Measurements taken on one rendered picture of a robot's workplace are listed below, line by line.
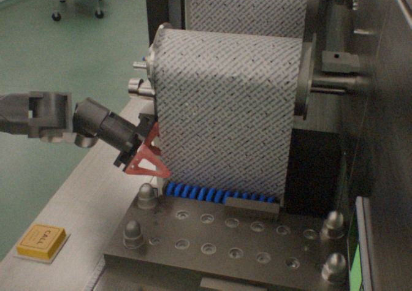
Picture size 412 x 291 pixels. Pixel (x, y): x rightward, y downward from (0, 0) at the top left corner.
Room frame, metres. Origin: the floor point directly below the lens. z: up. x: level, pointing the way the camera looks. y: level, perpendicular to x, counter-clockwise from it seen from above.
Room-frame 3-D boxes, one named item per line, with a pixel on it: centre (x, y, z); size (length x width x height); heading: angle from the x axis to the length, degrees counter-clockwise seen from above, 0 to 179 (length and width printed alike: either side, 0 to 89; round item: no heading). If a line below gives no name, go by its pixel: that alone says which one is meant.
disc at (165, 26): (0.74, 0.07, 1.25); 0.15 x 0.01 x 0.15; 167
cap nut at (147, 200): (0.61, 0.11, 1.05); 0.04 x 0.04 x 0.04
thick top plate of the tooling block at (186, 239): (0.52, -0.05, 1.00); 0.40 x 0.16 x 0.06; 77
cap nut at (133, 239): (0.52, 0.12, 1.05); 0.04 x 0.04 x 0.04
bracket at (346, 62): (0.67, -0.22, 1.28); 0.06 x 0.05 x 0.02; 77
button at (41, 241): (0.63, 0.33, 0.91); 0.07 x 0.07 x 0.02; 77
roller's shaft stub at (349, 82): (0.67, -0.21, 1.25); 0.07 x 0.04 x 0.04; 77
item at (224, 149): (0.65, -0.03, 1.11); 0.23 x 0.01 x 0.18; 77
